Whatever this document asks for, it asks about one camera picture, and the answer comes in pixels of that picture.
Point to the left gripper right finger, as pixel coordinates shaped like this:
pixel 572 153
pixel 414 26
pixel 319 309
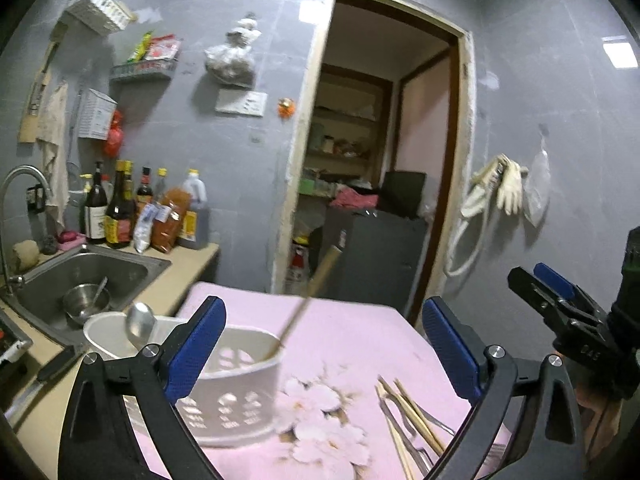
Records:
pixel 546 444

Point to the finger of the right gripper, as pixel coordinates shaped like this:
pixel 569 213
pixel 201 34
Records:
pixel 564 320
pixel 568 291

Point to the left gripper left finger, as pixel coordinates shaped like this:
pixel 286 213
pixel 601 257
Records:
pixel 97 439

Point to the white plastic utensil caddy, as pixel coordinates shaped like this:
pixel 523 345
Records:
pixel 231 404

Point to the person right hand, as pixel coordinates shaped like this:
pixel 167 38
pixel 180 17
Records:
pixel 604 424

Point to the clear hanging plastic bag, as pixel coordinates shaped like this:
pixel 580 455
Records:
pixel 537 187

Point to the thick brown chopstick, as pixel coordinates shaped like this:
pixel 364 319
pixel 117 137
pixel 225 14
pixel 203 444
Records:
pixel 409 408

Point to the steel ladle in caddy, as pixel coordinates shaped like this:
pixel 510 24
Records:
pixel 139 324

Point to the white rubber gloves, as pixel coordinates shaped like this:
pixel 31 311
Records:
pixel 501 177

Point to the spoon in steel bowl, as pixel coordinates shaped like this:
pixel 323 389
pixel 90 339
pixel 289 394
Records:
pixel 96 299

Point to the steel bowl in sink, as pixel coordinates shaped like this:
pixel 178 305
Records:
pixel 73 301

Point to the stainless steel sink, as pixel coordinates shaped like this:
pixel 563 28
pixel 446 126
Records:
pixel 39 297

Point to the dark grey cabinet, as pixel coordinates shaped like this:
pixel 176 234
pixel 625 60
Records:
pixel 380 256

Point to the pink floral table mat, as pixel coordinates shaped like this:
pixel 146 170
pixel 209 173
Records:
pixel 353 344

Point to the round loofah scrubber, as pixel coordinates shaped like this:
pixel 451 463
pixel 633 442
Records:
pixel 25 255

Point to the pink soap dish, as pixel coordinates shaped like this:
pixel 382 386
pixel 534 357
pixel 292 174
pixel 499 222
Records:
pixel 68 240

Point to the orange spice powder bag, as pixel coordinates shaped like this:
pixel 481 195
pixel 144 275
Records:
pixel 168 221

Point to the large dark sauce bottle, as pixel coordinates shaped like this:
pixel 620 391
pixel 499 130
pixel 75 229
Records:
pixel 118 216

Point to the large dark oil jug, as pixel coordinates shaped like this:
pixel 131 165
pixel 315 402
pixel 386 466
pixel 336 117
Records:
pixel 195 226

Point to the dark bottle white label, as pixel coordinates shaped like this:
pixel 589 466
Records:
pixel 95 208

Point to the white seasoning packet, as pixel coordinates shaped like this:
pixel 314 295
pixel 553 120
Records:
pixel 144 226

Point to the red cloth on cabinet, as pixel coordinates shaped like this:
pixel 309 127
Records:
pixel 348 198

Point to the small red cap bottle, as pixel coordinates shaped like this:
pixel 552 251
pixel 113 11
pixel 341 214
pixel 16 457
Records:
pixel 144 193

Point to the yellow cap clear bottle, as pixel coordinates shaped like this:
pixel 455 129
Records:
pixel 160 185

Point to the red plastic bag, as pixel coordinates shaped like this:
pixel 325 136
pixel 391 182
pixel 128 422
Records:
pixel 115 136

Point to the beige hanging dish cloth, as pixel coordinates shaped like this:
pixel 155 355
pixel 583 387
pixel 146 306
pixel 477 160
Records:
pixel 51 137

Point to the black handled kitchen knife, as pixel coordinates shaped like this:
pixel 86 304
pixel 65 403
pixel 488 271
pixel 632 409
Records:
pixel 50 372

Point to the wooden door frame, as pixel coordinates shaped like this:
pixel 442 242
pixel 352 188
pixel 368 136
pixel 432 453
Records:
pixel 458 152

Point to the wooden handled long utensil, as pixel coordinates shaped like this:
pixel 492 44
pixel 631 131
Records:
pixel 315 286

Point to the black wall outlet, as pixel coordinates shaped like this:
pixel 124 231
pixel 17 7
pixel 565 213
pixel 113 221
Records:
pixel 36 199

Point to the white wall calendar box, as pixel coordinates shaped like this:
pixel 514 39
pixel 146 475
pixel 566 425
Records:
pixel 95 114

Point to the white wall socket panel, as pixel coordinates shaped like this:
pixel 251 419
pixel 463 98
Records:
pixel 241 102

